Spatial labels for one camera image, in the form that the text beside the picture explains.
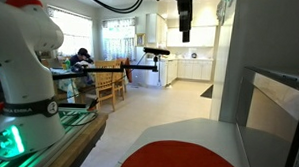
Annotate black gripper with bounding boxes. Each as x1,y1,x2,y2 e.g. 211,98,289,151
170,0,199,44

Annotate hanging wall decoration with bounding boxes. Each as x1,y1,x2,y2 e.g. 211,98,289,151
216,0,234,18

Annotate tall white cabinet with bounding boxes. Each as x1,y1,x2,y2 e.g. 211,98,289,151
144,11,169,49

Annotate white kitchen cabinets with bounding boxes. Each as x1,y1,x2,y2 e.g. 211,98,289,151
166,23,218,50
158,57,214,90

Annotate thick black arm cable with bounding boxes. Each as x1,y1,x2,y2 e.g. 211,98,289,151
79,0,146,15

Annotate black camera boom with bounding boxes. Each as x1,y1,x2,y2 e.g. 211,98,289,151
52,51,159,84

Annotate framed wall picture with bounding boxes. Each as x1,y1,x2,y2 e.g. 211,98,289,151
136,32,147,47

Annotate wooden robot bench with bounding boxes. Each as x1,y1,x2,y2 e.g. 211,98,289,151
45,109,109,167

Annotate white lower kitchen cabinets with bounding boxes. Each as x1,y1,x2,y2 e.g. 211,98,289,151
158,57,214,90

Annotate black bar camera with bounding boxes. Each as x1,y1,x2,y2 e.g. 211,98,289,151
142,46,171,57

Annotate seated person in cap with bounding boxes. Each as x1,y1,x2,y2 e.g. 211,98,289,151
68,46,96,87

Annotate aluminium base plate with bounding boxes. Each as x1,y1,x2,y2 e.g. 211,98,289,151
0,106,100,167

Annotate wooden dining chair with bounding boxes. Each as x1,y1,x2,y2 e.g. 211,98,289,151
92,59,120,112
113,57,129,101

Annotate black microwave door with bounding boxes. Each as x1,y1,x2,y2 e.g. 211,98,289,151
234,66,299,167

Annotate dark floor mat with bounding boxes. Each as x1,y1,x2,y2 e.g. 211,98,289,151
200,83,215,100

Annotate green bottle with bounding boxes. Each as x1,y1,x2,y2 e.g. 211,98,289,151
64,58,72,71

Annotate red round mat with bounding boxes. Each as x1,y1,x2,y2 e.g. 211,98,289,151
117,137,246,167

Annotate dining table with cloth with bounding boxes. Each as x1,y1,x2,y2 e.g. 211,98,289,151
49,67,82,104

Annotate black cable on bench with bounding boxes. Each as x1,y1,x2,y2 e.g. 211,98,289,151
56,95,101,129

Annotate wide bright window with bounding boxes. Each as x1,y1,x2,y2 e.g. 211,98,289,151
44,4,95,60

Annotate white upper kitchen cabinets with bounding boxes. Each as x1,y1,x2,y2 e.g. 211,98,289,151
166,23,218,50

